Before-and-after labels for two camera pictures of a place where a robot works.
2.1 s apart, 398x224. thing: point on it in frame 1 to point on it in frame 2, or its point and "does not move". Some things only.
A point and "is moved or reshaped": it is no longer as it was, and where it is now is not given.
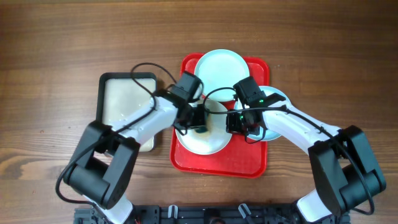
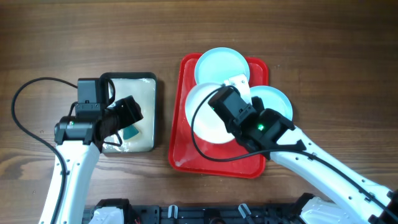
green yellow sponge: (201, 129) is moved or reshaped
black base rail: (210, 214) does not move
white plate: (211, 137) is moved or reshaped
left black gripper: (198, 120) to (129, 110)
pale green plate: (219, 70) does not move
